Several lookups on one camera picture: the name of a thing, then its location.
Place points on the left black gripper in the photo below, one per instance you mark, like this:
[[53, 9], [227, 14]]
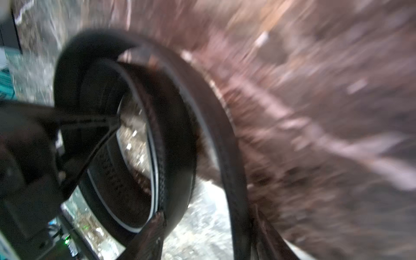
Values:
[[31, 192]]

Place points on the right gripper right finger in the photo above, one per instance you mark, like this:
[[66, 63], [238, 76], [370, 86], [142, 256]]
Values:
[[267, 243]]

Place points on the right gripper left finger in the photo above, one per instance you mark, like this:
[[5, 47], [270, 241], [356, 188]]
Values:
[[148, 244]]

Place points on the black belt long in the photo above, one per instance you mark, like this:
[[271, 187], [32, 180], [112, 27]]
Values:
[[96, 71]]

